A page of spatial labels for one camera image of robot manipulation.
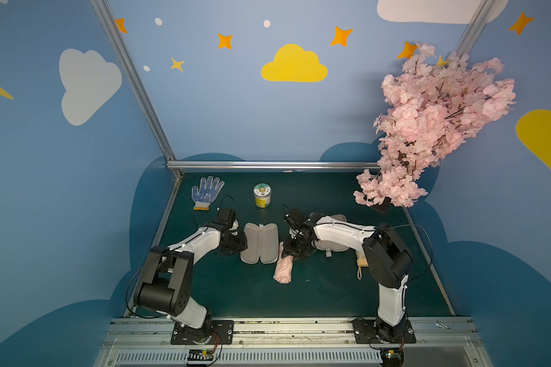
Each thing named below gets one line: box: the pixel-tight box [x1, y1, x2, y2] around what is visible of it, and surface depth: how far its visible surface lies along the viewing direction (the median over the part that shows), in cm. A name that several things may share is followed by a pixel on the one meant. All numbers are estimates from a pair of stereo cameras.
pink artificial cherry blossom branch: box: [353, 42, 517, 208], surface depth 74 cm
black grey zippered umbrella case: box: [240, 222, 279, 265], surface depth 97 cm
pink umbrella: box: [273, 241, 294, 285], surface depth 86 cm
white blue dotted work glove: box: [191, 175, 225, 211], surface depth 117 cm
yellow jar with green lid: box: [253, 182, 272, 209], surface depth 106 cm
